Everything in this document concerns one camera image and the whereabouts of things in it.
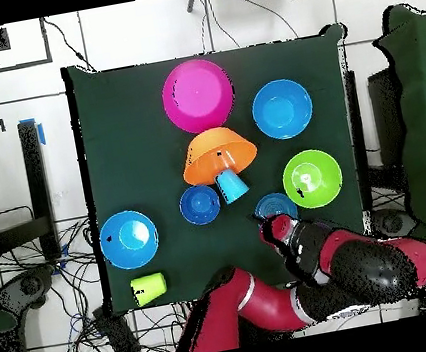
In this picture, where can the large blue bowl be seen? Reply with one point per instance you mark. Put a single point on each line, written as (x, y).
(282, 109)
(128, 239)

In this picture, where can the black stand post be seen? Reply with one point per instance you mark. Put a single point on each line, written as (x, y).
(36, 174)
(356, 118)

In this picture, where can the black power strip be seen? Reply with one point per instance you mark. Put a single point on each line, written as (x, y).
(117, 335)

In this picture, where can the pink bowl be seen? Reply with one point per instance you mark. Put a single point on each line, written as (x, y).
(198, 95)

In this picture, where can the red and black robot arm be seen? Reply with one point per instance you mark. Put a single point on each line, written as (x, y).
(268, 304)

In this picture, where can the light blue cup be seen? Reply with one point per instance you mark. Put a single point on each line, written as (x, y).
(233, 186)

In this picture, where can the grey chair base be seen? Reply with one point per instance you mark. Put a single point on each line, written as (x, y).
(29, 285)
(394, 223)

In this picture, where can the lime green bowl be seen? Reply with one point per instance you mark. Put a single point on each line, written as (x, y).
(312, 178)

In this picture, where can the small light blue bowl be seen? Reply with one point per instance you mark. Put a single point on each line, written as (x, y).
(274, 203)

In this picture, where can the orange bowl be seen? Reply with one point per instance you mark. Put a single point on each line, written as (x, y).
(216, 151)

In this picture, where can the small dark blue bowl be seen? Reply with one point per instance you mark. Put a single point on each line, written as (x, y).
(200, 204)

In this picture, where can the dark green tablecloth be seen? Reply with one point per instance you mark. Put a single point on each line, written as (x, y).
(129, 138)

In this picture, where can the yellow-green cup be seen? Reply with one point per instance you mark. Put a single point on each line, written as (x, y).
(149, 288)

